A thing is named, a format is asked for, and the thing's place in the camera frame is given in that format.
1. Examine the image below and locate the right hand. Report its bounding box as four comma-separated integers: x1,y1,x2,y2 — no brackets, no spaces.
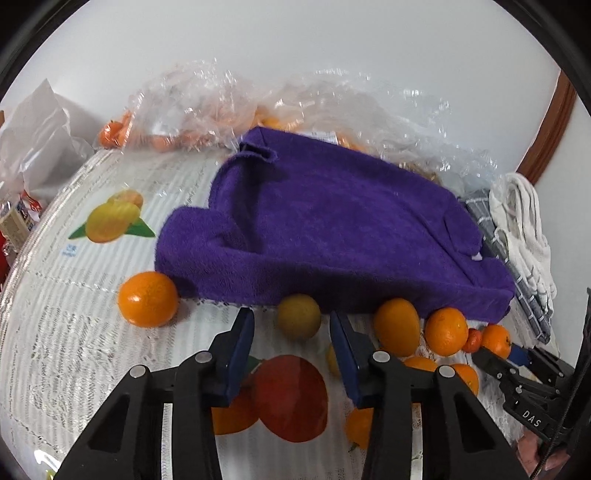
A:
517,430,570,479

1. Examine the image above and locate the white towel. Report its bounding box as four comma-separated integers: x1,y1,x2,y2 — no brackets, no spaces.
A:
489,173,557,310

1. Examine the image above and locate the oval orange fruit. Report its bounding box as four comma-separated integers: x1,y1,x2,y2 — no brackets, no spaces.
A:
373,298,421,357

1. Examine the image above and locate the brown wooden door frame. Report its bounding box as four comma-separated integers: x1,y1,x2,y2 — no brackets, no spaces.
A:
517,71,577,185

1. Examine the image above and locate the clear plastic bag right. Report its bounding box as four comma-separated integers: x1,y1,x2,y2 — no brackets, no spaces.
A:
254,69,500,197

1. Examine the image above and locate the snack package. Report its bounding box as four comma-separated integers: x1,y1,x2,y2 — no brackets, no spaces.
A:
1,191,43,253

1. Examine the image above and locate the small orange mandarin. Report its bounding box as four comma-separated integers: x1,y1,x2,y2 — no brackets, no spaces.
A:
481,324,512,359

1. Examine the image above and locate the black cable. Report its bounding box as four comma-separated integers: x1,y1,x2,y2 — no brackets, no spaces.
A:
530,294,591,478

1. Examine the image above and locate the yellow-green round fruit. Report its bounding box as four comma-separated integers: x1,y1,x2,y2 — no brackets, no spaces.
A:
276,294,322,341

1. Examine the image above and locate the white plastic bag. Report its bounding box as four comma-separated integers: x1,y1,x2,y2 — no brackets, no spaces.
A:
1,81,94,207

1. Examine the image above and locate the round orange mandarin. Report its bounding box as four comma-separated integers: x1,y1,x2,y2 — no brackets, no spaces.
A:
424,307,469,357

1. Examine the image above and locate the clear plastic bag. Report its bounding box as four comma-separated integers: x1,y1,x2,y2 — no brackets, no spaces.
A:
254,69,500,197
95,61,277,153

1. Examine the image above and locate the clear plastic bag left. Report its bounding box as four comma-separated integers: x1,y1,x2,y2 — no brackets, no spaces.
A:
95,61,277,153

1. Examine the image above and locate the tiny red-orange mandarin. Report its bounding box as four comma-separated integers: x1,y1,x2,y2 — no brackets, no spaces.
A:
462,328,483,354

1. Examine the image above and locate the grey checked cloth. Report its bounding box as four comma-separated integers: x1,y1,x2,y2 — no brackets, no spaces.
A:
462,189,551,345

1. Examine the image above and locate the round orange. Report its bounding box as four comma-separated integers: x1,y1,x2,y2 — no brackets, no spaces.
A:
117,271,179,328

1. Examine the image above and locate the lace fruit-print tablecloth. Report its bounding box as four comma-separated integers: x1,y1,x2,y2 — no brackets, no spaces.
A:
0,147,555,480

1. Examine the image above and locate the purple towel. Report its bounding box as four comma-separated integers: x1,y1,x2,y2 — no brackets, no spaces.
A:
154,127,515,323

